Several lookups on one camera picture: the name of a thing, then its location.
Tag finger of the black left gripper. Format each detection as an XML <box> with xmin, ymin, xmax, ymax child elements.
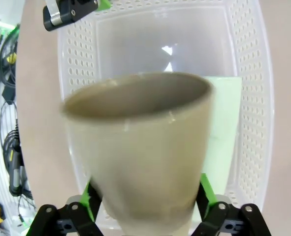
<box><xmin>42</xmin><ymin>0</ymin><xmax>110</xmax><ymax>32</ymax></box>

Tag coiled black cable with plug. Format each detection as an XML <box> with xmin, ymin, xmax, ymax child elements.
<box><xmin>0</xmin><ymin>98</ymin><xmax>35</xmax><ymax>222</ymax></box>

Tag brown beige cup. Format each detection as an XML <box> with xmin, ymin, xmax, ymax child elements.
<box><xmin>59</xmin><ymin>71</ymin><xmax>216</xmax><ymax>236</ymax></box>

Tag white perforated plastic basket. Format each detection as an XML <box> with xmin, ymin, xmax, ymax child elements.
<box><xmin>57</xmin><ymin>0</ymin><xmax>275</xmax><ymax>231</ymax></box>

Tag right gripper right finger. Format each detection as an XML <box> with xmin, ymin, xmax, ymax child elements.
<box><xmin>192</xmin><ymin>173</ymin><xmax>271</xmax><ymax>236</ymax></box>

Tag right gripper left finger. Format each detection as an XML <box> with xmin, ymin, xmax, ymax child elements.
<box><xmin>28</xmin><ymin>180</ymin><xmax>104</xmax><ymax>236</ymax></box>

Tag black power brick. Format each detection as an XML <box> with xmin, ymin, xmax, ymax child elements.
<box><xmin>2</xmin><ymin>86</ymin><xmax>15</xmax><ymax>101</ymax></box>

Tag green lit cable connectors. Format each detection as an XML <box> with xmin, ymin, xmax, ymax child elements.
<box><xmin>0</xmin><ymin>23</ymin><xmax>20</xmax><ymax>47</ymax></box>

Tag black cable with yellow label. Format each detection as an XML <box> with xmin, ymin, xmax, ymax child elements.
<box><xmin>0</xmin><ymin>24</ymin><xmax>20</xmax><ymax>87</ymax></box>

